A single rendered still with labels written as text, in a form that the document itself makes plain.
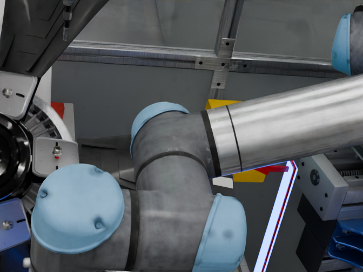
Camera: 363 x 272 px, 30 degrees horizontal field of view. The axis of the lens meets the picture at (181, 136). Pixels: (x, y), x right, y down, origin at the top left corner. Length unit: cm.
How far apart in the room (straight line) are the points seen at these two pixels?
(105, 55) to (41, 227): 112
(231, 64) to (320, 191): 47
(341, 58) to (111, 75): 60
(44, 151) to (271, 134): 37
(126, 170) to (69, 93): 79
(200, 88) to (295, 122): 105
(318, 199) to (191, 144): 74
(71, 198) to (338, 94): 31
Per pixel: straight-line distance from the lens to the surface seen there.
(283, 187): 105
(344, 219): 144
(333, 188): 137
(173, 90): 174
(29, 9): 99
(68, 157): 96
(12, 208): 97
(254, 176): 131
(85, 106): 174
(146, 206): 61
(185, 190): 63
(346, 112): 72
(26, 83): 95
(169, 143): 69
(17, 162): 90
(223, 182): 100
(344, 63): 140
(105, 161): 96
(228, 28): 168
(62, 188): 58
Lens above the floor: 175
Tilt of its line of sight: 33 degrees down
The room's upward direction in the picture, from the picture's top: 11 degrees clockwise
